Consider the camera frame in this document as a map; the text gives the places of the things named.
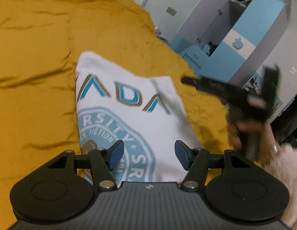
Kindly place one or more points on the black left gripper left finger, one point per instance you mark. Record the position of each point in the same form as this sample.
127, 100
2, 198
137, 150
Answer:
101, 162

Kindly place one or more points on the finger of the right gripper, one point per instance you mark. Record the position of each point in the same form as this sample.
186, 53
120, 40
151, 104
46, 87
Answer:
217, 88

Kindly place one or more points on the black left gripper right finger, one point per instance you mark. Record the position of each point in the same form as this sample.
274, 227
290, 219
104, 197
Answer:
197, 163

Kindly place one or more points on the white printed t-shirt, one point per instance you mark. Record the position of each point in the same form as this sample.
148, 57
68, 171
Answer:
147, 114

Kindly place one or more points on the person's right hand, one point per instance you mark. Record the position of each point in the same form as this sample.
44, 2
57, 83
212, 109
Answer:
260, 135

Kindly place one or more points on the blue white wardrobe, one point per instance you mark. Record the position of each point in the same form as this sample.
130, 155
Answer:
228, 40

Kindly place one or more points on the mustard yellow quilt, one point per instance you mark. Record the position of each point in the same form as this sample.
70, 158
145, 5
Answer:
40, 44

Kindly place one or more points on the beige wall socket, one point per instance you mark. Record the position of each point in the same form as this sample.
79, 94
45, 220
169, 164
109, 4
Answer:
171, 11

